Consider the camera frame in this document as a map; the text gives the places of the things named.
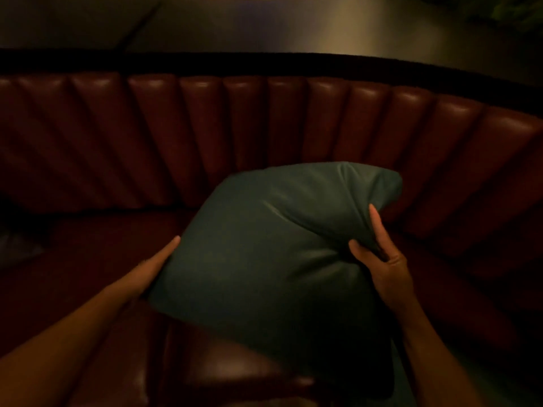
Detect person's left hand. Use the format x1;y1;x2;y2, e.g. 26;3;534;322
114;235;182;300

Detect person's right hand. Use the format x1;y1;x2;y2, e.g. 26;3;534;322
348;203;418;318

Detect dark green cushion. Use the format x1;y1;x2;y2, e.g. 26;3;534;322
148;161;404;401

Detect person's left forearm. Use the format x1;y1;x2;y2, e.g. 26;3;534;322
0;282;134;407

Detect person's right forearm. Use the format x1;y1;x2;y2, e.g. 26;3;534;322
395;298;486;407

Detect red leather channel-tufted sofa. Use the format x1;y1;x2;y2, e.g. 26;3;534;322
0;48;543;407

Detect dark table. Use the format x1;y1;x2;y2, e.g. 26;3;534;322
0;0;543;87

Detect green plant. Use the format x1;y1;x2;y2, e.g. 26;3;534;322
450;0;543;32

